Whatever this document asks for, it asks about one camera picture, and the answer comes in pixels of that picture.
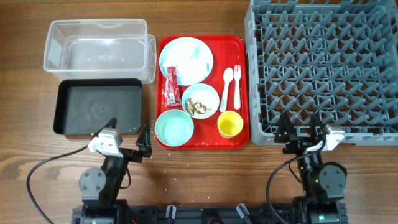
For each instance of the mint green bowl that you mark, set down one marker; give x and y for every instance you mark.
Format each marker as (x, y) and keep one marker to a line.
(174, 128)

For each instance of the red serving tray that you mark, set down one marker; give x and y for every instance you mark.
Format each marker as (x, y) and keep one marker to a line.
(228, 51)

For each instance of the yellow plastic cup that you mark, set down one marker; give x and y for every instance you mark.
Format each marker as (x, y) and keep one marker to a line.
(230, 124)

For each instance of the food scraps and rice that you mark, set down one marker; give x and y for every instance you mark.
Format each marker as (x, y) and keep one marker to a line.
(195, 108)

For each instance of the black plastic tray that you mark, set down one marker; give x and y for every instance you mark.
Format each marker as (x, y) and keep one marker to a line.
(84, 106)

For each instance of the white plastic fork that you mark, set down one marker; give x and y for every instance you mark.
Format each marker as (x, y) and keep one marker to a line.
(237, 77)

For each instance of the white plastic spoon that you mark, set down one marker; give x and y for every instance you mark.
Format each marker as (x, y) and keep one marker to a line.
(227, 77)

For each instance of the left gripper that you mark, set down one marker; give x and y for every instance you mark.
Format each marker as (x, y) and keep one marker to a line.
(142, 143)

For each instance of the clear plastic bin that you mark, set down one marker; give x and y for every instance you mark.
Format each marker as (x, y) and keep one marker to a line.
(100, 49)

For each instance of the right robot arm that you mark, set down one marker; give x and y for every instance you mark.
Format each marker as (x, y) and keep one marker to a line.
(323, 182)

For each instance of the red snack wrapper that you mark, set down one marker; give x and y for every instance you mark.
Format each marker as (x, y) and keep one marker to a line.
(171, 92)

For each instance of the grey dishwasher rack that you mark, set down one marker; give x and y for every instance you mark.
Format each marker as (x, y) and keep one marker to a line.
(334, 59)

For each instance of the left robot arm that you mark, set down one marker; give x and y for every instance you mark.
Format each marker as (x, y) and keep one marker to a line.
(100, 186)

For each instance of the white napkin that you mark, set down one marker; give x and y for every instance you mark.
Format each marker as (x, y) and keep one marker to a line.
(190, 65)

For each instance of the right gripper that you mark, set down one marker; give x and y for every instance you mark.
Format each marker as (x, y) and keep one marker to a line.
(291, 135)

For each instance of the large light blue plate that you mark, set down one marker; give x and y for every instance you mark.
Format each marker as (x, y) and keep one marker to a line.
(205, 52)

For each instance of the light blue bowl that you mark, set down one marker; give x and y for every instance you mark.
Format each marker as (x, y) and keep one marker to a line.
(204, 93)

